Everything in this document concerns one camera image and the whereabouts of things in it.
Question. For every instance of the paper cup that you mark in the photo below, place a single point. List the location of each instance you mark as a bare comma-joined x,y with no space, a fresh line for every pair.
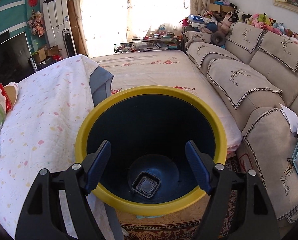
12,92

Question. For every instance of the cardboard boxes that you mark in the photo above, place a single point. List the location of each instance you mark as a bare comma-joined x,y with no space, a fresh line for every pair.
221,6

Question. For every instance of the black tower fan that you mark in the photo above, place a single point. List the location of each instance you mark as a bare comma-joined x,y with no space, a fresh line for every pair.
69,46

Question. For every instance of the white cabinet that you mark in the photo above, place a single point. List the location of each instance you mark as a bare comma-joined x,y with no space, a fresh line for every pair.
56,19

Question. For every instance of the cluttered glass table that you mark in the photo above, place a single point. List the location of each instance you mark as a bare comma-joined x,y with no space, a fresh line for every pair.
162,40

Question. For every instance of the black television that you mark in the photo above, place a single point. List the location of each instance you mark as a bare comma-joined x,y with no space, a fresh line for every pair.
15,59

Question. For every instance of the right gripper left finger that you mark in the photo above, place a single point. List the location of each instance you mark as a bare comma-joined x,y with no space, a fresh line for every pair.
41,216

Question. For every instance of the yellow rimmed trash bin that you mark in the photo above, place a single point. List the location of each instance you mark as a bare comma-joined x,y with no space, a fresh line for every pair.
148,128

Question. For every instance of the patterned rug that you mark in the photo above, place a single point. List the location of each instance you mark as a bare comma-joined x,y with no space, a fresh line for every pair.
178,225

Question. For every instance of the beige sofa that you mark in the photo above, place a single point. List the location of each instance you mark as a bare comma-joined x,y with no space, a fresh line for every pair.
256,75

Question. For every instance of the plush toy pile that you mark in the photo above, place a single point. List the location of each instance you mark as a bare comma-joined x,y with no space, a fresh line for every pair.
259,24

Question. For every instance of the artificial flower bunch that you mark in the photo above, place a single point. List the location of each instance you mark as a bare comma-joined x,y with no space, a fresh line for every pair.
36,23

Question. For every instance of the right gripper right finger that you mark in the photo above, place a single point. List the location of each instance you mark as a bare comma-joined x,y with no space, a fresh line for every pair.
253,217

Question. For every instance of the floral bed sheet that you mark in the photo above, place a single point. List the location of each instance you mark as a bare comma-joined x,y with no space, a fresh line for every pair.
172,69

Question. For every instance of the red snack bag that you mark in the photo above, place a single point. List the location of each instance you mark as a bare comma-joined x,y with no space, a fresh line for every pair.
5,101

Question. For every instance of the black plastic tray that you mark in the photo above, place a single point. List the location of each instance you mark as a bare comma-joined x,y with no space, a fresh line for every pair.
146,184

